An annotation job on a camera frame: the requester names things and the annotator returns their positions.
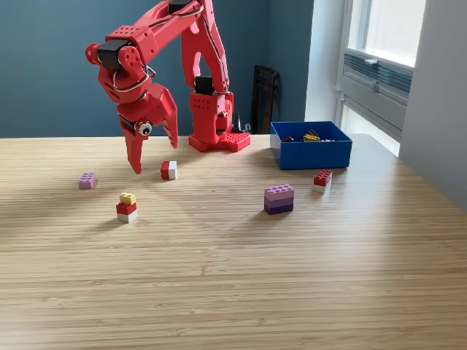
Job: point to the yellow toy digger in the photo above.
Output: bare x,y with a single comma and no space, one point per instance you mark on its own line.
310,137

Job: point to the pink and purple lego stack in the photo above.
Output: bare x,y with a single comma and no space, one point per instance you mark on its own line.
279,200

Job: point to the grey window vent grille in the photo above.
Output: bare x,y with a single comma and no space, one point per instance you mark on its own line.
386,74

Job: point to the blue plastic bin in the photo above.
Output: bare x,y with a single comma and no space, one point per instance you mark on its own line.
313,156

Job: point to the black chair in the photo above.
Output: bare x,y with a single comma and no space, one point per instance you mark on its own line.
268,102

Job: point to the white framed window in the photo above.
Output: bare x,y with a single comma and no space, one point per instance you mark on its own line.
394,36

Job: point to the yellow red white lego stack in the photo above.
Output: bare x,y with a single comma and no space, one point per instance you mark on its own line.
126,209

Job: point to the red and white lego brick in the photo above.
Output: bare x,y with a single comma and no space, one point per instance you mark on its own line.
322,179
169,170

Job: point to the dark red toy car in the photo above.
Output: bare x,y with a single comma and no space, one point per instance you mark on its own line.
287,139

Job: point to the pink lego brick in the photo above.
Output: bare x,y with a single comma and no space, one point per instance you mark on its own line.
87,181

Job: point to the lego figure red shirt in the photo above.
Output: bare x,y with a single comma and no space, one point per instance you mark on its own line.
328,139

